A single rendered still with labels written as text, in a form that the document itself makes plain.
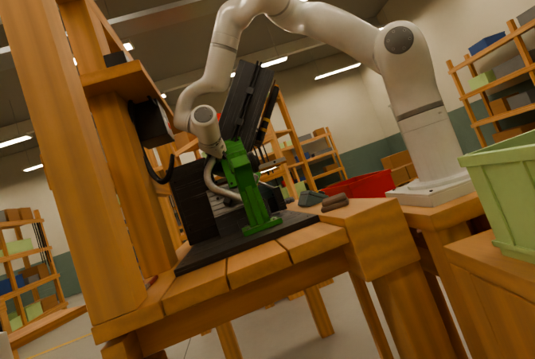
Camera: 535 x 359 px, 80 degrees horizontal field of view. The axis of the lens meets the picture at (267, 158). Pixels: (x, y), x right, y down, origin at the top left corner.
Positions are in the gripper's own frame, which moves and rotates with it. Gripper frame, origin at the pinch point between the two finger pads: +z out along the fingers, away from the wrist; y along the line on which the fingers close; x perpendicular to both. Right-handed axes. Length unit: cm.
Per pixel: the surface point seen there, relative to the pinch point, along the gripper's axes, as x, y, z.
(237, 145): -9.9, -5.5, 2.3
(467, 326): 28, -83, -43
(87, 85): 10, 34, -38
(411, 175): -333, -233, 506
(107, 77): 5.1, 29.9, -38.9
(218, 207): 16.9, -10.5, 6.1
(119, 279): 51, -13, -49
